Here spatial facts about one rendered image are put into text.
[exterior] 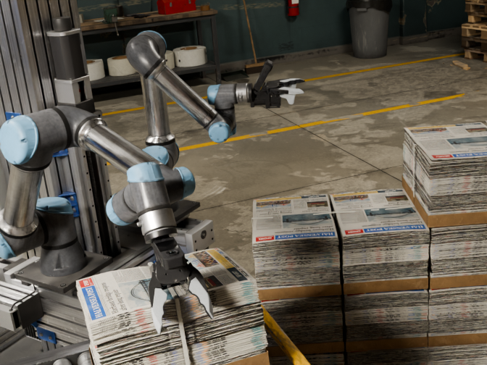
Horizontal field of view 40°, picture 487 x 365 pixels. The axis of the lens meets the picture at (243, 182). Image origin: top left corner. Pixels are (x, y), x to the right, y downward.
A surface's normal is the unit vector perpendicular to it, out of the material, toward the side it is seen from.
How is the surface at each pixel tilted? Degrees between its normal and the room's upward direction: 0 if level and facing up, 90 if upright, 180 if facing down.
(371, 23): 96
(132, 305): 9
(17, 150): 84
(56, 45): 90
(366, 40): 91
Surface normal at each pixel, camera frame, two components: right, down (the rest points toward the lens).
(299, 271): -0.01, 0.37
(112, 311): -0.15, -0.96
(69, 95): -0.53, 0.34
